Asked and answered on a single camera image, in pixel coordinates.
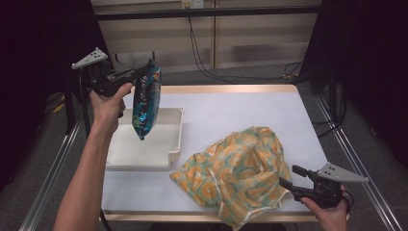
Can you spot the white plastic tray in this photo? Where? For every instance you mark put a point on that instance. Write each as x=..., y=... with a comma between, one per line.
x=147, y=150

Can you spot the black horizontal bar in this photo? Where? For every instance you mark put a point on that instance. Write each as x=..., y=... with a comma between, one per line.
x=208, y=12

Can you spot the blue snack packet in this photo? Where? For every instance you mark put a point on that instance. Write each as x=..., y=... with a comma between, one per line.
x=147, y=99

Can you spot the metal floor rail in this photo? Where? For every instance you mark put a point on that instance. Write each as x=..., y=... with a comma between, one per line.
x=48, y=179
x=362, y=166

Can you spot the white wall socket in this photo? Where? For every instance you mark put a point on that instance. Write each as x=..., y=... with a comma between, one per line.
x=192, y=3

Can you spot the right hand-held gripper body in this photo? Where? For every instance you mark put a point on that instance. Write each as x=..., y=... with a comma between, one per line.
x=324, y=189

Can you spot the white table mat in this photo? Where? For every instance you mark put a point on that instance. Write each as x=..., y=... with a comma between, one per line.
x=243, y=109

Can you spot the person's right hand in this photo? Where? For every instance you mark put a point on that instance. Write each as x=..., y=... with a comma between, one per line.
x=330, y=215

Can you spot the black curtain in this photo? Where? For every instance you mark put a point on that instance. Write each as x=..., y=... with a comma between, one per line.
x=369, y=64
x=38, y=48

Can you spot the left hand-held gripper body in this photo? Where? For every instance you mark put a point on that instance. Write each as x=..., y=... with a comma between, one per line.
x=106, y=80

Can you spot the orange patterned green fabric bag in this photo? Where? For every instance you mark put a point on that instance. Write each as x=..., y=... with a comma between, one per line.
x=237, y=173

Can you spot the person's left hand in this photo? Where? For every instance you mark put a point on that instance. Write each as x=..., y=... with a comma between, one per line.
x=107, y=107

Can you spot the black stand leg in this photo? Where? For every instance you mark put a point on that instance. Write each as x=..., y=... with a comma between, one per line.
x=69, y=112

